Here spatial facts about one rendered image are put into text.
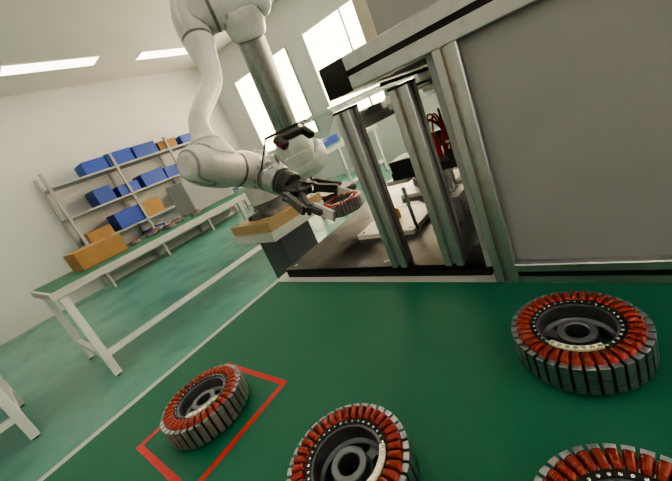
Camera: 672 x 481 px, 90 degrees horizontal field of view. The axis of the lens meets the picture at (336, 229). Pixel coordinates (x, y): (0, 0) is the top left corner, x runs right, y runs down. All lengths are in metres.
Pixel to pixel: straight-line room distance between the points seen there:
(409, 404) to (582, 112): 0.35
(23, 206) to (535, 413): 7.05
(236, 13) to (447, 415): 1.22
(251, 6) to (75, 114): 6.51
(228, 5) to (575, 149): 1.10
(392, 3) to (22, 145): 7.00
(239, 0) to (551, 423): 1.26
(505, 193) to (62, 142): 7.25
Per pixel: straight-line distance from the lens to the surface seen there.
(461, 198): 0.70
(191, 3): 1.33
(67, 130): 7.52
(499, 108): 0.45
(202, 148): 0.91
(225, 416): 0.50
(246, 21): 1.31
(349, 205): 0.84
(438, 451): 0.37
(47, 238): 7.10
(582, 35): 0.44
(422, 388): 0.41
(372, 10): 0.61
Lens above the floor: 1.04
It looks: 17 degrees down
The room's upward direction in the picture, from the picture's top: 23 degrees counter-clockwise
